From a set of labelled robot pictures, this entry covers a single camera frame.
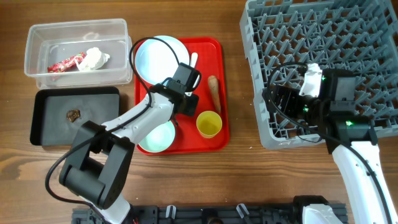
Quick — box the carrot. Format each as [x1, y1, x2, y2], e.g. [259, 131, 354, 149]
[208, 75, 221, 114]

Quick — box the yellow cup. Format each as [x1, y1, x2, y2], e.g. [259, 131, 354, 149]
[196, 111, 223, 139]

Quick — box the mint green bowl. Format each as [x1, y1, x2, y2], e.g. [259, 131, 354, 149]
[139, 121, 176, 153]

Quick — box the white tissue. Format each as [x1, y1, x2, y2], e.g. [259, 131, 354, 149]
[76, 47, 110, 72]

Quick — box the brown food scrap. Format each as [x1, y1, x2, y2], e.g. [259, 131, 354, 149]
[66, 109, 81, 123]

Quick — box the red snack wrapper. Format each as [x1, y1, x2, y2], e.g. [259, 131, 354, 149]
[47, 52, 86, 73]

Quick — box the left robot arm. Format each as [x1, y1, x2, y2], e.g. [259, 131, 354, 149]
[58, 63, 201, 223]

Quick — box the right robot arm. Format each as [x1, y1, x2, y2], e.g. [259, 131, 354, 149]
[262, 62, 397, 223]

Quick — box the grey dishwasher rack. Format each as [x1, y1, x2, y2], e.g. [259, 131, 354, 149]
[239, 0, 397, 149]

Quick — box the white plastic spoon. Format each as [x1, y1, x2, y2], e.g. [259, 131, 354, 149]
[185, 52, 198, 96]

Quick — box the light blue plate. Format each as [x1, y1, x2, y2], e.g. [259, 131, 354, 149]
[135, 35, 190, 85]

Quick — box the red serving tray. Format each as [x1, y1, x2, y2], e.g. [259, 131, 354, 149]
[137, 37, 230, 156]

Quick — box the clear plastic bin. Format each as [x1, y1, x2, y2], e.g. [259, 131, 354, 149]
[24, 19, 132, 89]

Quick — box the black tray bin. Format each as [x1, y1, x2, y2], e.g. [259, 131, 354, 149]
[30, 86, 120, 146]

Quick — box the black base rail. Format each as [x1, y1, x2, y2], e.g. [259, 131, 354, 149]
[71, 203, 348, 224]

